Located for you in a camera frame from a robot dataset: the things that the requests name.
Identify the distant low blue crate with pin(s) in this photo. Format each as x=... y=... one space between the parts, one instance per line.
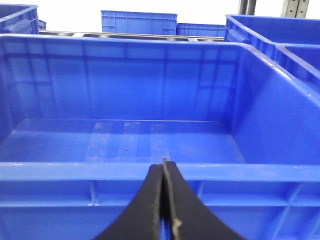
x=202 y=30

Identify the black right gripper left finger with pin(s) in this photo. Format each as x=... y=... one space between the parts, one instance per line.
x=141 y=219

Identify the blue crate at left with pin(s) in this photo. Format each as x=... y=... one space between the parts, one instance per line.
x=20 y=19

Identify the blue crate at right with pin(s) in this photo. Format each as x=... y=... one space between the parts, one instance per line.
x=264 y=32

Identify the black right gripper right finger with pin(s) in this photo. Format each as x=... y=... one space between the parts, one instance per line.
x=185 y=215

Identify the grey metal upright post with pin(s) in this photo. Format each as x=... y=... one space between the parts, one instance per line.
x=294 y=8

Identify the large blue plastic crate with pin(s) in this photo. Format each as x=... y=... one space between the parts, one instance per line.
x=83 y=119

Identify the steel rack rail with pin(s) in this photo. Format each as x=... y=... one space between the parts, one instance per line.
x=131 y=36

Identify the blue crate far right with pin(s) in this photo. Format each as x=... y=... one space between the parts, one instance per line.
x=301 y=60

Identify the distant tall blue crate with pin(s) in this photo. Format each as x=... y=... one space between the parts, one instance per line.
x=128 y=22

